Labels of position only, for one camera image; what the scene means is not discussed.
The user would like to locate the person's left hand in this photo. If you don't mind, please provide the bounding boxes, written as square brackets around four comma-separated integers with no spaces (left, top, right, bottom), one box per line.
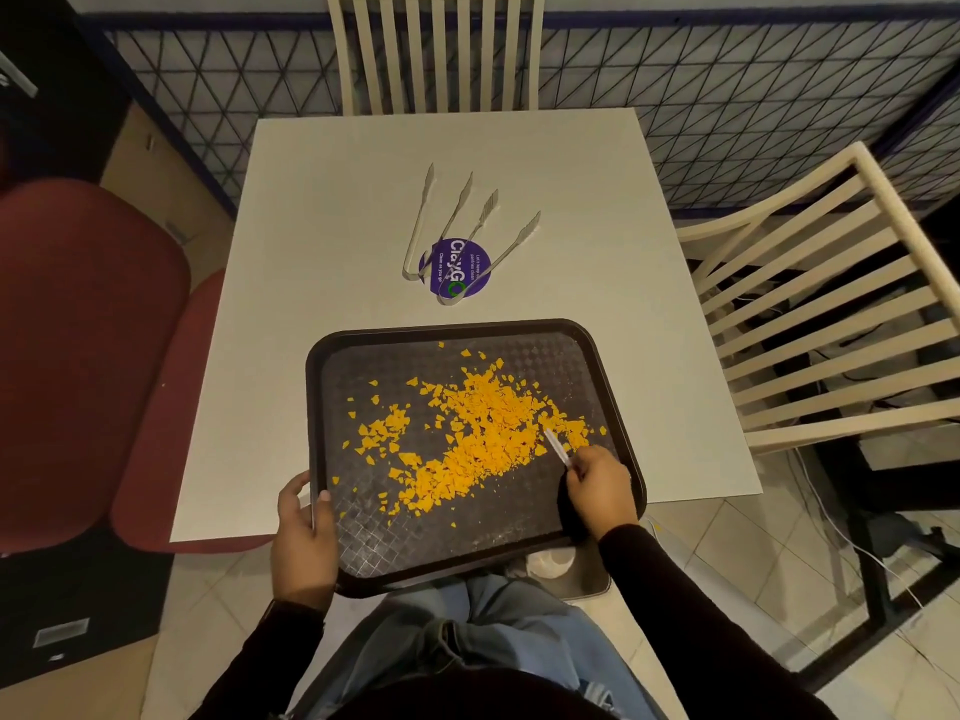
[269,470,340,614]

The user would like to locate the person's right hand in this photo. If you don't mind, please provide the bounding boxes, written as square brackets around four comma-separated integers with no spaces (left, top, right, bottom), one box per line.
[563,444,640,542]

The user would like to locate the small white scraper card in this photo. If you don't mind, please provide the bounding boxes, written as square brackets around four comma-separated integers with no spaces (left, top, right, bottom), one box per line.
[541,426,575,471]

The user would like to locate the metal waste bin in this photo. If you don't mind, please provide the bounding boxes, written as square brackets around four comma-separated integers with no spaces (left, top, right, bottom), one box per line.
[503,543,613,602]

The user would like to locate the pile of orange crumbs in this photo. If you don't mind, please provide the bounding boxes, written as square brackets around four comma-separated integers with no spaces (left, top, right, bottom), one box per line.
[329,340,609,527]

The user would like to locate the dark brown plastic tray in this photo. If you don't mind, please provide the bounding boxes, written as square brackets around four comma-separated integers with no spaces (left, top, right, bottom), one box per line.
[304,318,648,599]

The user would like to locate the metal tongs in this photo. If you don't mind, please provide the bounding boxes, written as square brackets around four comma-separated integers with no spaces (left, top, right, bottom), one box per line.
[402,162,475,282]
[434,188,543,307]

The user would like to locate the person's right forearm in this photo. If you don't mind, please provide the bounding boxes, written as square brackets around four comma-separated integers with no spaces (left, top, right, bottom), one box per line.
[597,522,838,720]

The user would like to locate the person's left forearm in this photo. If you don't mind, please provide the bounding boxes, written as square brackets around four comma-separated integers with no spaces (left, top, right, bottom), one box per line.
[191,597,325,720]

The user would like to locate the person's legs in jeans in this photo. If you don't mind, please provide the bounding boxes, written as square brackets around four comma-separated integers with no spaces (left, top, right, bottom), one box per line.
[288,575,669,720]

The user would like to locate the white paper waste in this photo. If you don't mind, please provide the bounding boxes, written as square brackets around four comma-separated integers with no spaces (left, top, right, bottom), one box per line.
[524,546,575,582]

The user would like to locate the cream slatted wooden chair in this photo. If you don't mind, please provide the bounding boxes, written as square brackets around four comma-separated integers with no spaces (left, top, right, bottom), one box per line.
[674,141,960,455]
[326,0,547,117]

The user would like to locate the low black floor cabinet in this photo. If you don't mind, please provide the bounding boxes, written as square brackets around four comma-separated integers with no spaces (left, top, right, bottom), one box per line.
[0,528,175,691]

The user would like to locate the round purple sticker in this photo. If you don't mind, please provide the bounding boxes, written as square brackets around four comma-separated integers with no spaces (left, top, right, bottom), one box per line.
[428,237,493,299]

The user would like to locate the red cushioned chair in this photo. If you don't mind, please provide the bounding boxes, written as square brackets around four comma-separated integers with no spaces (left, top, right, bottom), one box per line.
[0,177,275,557]

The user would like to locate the tall black cabinet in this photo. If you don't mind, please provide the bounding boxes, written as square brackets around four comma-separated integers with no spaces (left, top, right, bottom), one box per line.
[0,0,133,185]

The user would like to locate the white cable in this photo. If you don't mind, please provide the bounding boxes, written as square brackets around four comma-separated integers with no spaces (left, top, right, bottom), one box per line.
[791,449,960,646]

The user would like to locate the black metal frame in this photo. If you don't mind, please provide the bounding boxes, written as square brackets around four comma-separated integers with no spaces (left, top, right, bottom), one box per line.
[794,434,960,695]

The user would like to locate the blue wire mesh fence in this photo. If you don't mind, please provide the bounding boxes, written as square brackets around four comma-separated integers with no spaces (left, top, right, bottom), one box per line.
[74,12,960,218]

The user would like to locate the silver cabinet handle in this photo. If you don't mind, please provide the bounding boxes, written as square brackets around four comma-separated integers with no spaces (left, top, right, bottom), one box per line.
[0,51,39,98]

